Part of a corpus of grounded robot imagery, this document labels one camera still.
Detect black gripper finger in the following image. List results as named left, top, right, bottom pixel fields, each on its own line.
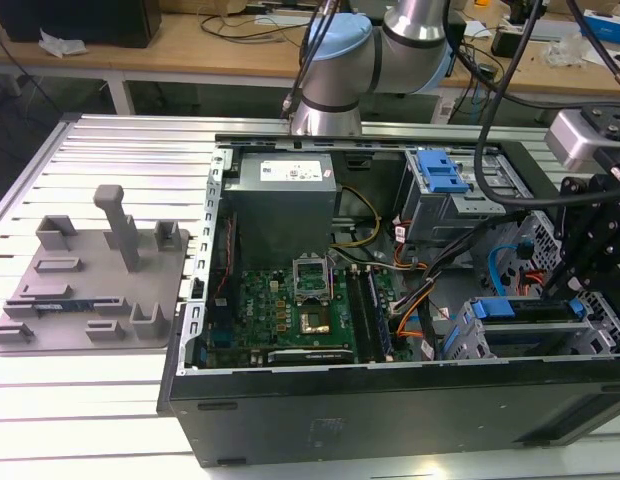
left=542, top=200, right=620, bottom=302
left=558, top=174, right=594, bottom=271

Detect hard disk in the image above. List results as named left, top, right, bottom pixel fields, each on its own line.
left=468, top=295, right=589, bottom=329

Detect metal disk bay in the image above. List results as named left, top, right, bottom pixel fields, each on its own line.
left=441, top=209, right=620, bottom=360

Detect black RAM slot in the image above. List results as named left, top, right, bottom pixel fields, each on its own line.
left=347, top=267, right=375, bottom=364

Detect metal drive cage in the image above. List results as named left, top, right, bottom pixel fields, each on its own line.
left=397, top=147, right=535, bottom=246

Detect clear plastic bag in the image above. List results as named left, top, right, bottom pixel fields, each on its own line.
left=543, top=33, right=592, bottom=67

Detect blue drive carrier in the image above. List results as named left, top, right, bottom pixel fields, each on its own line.
left=415, top=148, right=472, bottom=195

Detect blue cardboard box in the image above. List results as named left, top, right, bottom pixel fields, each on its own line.
left=579, top=9, right=620, bottom=46

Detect grey flat tray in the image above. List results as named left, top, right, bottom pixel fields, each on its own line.
left=527, top=19, right=584, bottom=44

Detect small black device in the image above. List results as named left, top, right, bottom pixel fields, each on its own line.
left=491, top=27, right=521, bottom=58

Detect RAM stick with chips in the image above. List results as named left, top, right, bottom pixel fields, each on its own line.
left=365, top=268, right=395, bottom=364

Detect metal socket cover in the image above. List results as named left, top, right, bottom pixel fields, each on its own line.
left=292, top=254, right=330, bottom=304

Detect black PC case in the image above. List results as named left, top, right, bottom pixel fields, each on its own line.
left=155, top=130, right=620, bottom=469

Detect CPU socket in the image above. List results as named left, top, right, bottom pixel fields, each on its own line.
left=298, top=309, right=334, bottom=337

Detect grey power supply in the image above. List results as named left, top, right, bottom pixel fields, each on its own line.
left=222, top=152, right=337, bottom=269

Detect black graphics card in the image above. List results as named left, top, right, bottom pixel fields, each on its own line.
left=266, top=348, right=356, bottom=367

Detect green motherboard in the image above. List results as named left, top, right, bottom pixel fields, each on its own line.
left=204, top=267, right=401, bottom=366

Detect wooden desk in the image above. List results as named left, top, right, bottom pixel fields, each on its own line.
left=0, top=0, right=620, bottom=117

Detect grey parts rack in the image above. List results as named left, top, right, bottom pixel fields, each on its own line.
left=0, top=184, right=194, bottom=355

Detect large black box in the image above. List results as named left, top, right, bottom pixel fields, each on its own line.
left=0, top=0, right=162, bottom=49

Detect crumpled white paper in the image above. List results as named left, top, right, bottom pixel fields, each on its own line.
left=38, top=28, right=88, bottom=58

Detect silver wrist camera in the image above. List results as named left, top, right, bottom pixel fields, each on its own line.
left=543, top=108, right=614, bottom=173

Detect orange disk wire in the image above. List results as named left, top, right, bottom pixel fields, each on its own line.
left=519, top=268, right=549, bottom=298

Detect blue disk wire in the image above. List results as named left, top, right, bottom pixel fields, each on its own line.
left=488, top=238, right=535, bottom=302

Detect thick black cable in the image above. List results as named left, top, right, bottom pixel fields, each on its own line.
left=474, top=0, right=564, bottom=207
left=564, top=0, right=620, bottom=93

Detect black cable bundle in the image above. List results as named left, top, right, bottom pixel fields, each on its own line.
left=422, top=209, right=531, bottom=287

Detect red labelled connector wire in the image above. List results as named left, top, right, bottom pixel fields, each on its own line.
left=392, top=215, right=408, bottom=259

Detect yellow and black wires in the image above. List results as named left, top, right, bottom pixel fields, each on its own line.
left=329, top=184, right=383, bottom=250

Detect orange wires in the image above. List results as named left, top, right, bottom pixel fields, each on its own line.
left=393, top=298, right=427, bottom=347

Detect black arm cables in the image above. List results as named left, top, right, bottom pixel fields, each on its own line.
left=280, top=0, right=342, bottom=121

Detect thin red wire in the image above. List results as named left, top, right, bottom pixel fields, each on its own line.
left=213, top=212, right=239, bottom=296

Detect black desk cable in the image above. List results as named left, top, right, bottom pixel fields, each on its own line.
left=199, top=13, right=311, bottom=45

